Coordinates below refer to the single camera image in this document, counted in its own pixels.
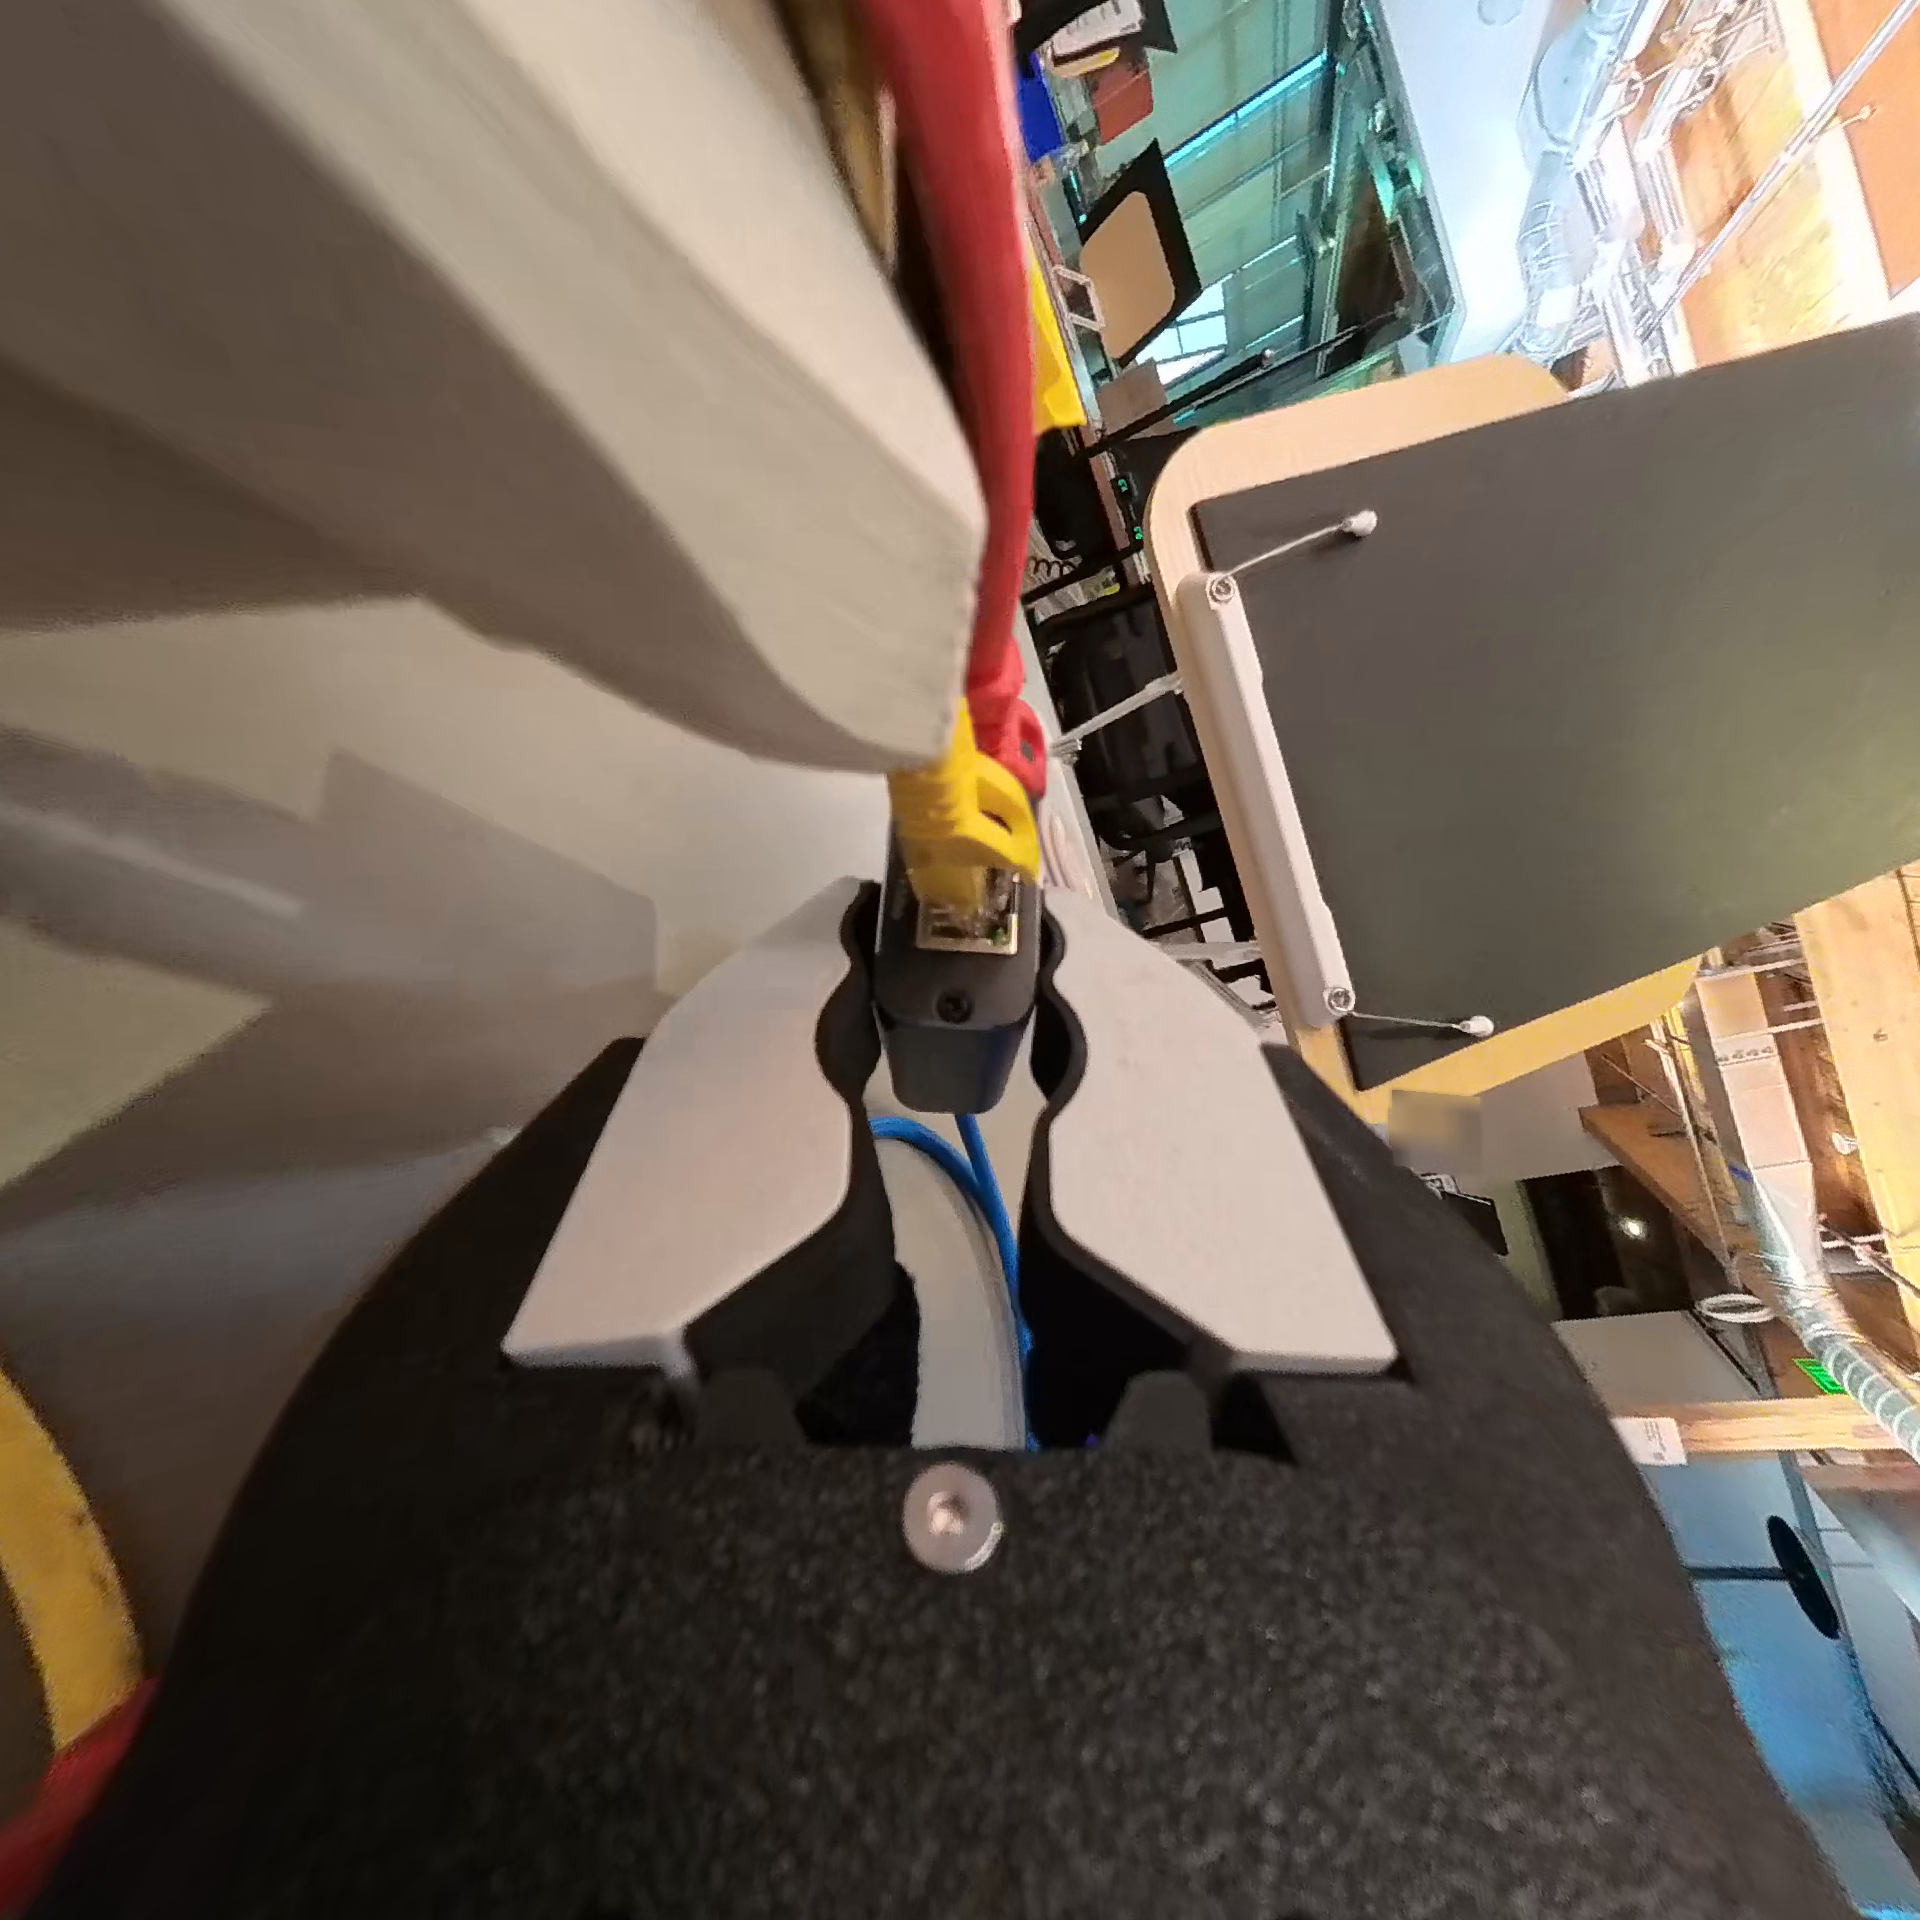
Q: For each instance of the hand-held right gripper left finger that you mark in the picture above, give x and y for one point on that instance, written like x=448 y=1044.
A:
x=704 y=1156

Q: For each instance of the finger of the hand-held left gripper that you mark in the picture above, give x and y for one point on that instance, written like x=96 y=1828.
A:
x=450 y=300

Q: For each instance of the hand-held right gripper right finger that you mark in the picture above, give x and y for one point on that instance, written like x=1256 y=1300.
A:
x=1200 y=1185

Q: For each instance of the black ethernet adapter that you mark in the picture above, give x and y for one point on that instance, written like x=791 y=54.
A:
x=961 y=1036

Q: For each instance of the black panel with wooden edge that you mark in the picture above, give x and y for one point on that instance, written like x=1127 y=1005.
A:
x=1576 y=675

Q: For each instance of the black ceiling fan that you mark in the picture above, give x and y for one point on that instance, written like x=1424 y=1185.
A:
x=1799 y=1577

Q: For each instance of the white mounting bracket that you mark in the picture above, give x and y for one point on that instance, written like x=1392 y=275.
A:
x=1259 y=796

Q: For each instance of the silver ventilation duct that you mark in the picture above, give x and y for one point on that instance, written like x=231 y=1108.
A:
x=1792 y=1277

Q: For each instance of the tan chair with black frame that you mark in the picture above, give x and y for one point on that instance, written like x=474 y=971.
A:
x=1132 y=255

